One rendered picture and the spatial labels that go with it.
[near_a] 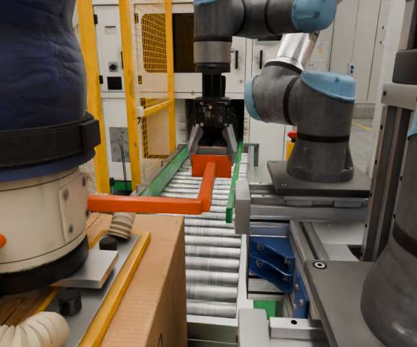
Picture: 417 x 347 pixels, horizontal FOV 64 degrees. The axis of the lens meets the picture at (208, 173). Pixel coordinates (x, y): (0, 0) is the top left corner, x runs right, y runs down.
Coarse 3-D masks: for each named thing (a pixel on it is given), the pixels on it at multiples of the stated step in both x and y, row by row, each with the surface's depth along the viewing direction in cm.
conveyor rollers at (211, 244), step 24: (240, 168) 258; (168, 192) 205; (192, 192) 211; (216, 192) 209; (192, 216) 176; (216, 216) 174; (192, 240) 150; (216, 240) 149; (240, 240) 148; (192, 264) 132; (216, 264) 131; (192, 288) 115; (216, 288) 115; (192, 312) 106; (216, 312) 105
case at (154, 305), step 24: (96, 216) 78; (144, 216) 78; (168, 216) 78; (168, 240) 67; (144, 264) 59; (168, 264) 59; (48, 288) 52; (144, 288) 52; (168, 288) 58; (0, 312) 47; (24, 312) 47; (120, 312) 47; (144, 312) 47; (168, 312) 58; (120, 336) 43; (144, 336) 43; (168, 336) 59
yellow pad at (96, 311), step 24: (96, 240) 62; (120, 240) 61; (144, 240) 63; (120, 264) 54; (72, 288) 44; (96, 288) 48; (120, 288) 49; (72, 312) 43; (96, 312) 44; (72, 336) 39; (96, 336) 40
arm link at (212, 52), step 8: (200, 48) 63; (208, 48) 62; (216, 48) 62; (224, 48) 63; (232, 48) 65; (200, 56) 63; (208, 56) 62; (216, 56) 62; (224, 56) 63; (200, 64) 64; (208, 64) 63; (216, 64) 63; (224, 64) 64
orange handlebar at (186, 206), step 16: (208, 176) 61; (208, 192) 53; (96, 208) 50; (112, 208) 50; (128, 208) 50; (144, 208) 50; (160, 208) 50; (176, 208) 50; (192, 208) 49; (208, 208) 50; (0, 240) 39
